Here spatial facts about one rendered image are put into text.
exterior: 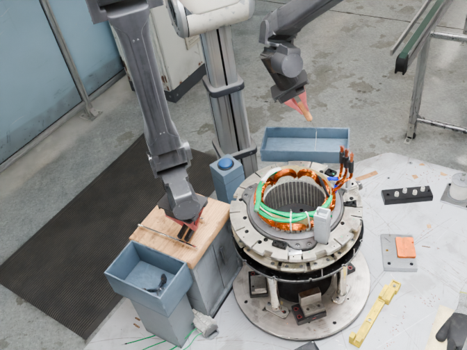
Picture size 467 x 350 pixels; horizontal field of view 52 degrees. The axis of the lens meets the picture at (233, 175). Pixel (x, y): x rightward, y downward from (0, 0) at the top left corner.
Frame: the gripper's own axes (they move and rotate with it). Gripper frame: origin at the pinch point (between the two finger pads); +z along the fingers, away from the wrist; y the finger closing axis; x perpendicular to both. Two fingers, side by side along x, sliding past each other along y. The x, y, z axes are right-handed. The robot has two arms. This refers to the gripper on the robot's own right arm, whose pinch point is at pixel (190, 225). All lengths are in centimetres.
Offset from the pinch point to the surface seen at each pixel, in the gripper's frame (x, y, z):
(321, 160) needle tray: 38.5, 18.5, 8.0
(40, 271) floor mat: 5, -124, 113
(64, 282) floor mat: 6, -107, 112
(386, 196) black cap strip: 52, 35, 31
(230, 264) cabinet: 5.6, 4.3, 23.6
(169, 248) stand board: -6.3, -2.9, 2.9
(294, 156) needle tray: 36.3, 11.3, 7.0
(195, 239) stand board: -1.4, 1.7, 3.1
